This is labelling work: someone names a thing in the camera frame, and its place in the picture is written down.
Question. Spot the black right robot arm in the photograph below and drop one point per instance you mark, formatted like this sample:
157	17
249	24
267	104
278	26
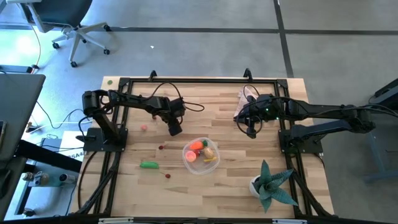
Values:
326	110

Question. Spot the yellow toy banana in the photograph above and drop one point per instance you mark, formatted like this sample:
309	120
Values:
210	159

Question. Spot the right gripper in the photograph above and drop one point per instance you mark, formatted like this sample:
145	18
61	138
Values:
264	109

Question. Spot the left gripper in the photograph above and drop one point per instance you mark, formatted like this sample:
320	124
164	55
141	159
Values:
175	124

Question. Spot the white paper sheet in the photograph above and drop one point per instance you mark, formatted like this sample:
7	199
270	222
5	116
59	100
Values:
66	146

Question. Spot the small brown bottle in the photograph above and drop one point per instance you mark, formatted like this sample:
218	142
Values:
43	179

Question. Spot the table with blue legs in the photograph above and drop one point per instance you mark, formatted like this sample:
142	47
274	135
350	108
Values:
373	155

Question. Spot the office chair with white base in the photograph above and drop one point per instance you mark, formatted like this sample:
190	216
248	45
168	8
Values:
59	9

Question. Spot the tan toy potato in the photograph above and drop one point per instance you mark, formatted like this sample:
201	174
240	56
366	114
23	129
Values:
209	152

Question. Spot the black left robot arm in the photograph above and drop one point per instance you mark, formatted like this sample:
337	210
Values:
136	101

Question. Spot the grey desk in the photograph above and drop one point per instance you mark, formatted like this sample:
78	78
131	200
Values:
18	109

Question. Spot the white plant pot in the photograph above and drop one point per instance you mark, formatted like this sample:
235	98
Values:
255	186

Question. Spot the small white round device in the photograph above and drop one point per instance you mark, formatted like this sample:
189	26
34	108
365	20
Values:
63	178

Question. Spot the black flat device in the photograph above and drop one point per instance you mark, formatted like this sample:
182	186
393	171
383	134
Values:
15	69

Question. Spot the green toy pea pod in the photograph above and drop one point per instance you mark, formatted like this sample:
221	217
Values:
149	165

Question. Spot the clear plastic tupperware container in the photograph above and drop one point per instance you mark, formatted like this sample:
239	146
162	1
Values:
199	169

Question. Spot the green snake plant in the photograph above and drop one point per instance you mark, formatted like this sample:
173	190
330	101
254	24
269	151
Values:
270	189

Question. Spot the beige folded cloth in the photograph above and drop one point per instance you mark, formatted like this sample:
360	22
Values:
242	101

